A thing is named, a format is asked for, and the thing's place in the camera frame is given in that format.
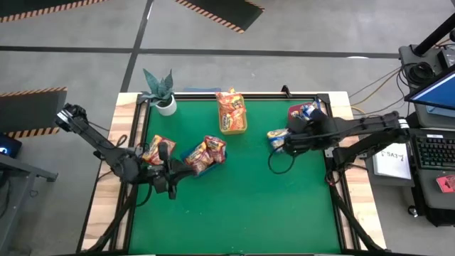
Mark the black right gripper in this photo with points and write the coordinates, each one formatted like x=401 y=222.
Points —
x=313 y=140

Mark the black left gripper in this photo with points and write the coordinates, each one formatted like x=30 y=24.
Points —
x=161 y=176

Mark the blue Maruchan ramen packet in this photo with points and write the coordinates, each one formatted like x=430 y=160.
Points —
x=296 y=114
x=310 y=108
x=277 y=137

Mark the red Maruchan ramen packet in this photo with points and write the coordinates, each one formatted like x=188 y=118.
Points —
x=199 y=158
x=215 y=147
x=158 y=149

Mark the orange Maruchan ramen packet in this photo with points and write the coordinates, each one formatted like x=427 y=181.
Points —
x=241 y=122
x=239 y=105
x=224 y=97
x=227 y=121

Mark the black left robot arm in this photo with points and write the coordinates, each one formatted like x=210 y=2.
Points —
x=92 y=138

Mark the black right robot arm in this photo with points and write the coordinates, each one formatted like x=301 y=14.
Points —
x=373 y=124

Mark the blue plastic bin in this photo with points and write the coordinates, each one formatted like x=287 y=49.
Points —
x=213 y=167

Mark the pink plastic bin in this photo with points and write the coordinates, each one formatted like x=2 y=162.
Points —
x=291 y=112

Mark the black table clamp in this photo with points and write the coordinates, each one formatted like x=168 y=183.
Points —
x=286 y=91

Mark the yellow plastic bin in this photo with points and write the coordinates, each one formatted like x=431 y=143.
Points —
x=234 y=132

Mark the green table mat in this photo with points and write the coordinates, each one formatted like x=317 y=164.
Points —
x=231 y=213

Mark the snake plant in white pot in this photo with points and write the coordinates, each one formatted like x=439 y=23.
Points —
x=166 y=106

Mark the white paper clipboard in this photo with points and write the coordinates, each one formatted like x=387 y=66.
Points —
x=392 y=161

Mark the grey equipment cart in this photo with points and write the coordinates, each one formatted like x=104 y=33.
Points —
x=419 y=119

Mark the black keyboard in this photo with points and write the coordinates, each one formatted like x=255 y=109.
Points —
x=435 y=151

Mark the hazard-striped black floor mat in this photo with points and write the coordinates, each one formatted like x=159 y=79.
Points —
x=220 y=12
x=42 y=7
x=32 y=110

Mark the monitor with blue screen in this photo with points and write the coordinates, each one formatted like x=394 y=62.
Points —
x=437 y=92

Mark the pink card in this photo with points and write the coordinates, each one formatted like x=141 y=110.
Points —
x=446 y=183

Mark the black stand pole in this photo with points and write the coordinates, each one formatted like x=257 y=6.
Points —
x=435 y=35

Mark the blue glowing device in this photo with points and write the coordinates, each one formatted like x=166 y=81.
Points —
x=7 y=145

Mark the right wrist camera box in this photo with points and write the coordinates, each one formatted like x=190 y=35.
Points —
x=318 y=119

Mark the silver metal bracket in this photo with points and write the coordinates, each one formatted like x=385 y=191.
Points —
x=330 y=153

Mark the black frame strut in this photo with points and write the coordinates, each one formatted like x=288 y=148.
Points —
x=355 y=227
x=113 y=224

